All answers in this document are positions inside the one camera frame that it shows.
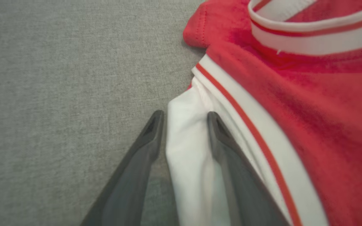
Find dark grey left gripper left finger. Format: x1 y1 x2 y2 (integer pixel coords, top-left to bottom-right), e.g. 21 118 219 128
80 110 165 226

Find red and white jersey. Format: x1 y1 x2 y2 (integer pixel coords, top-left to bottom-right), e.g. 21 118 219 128
165 0 362 226

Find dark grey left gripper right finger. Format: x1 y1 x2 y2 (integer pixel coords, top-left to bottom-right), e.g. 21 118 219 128
207 111 290 226

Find grey fabric sofa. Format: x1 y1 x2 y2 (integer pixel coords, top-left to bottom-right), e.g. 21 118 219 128
0 0 207 226

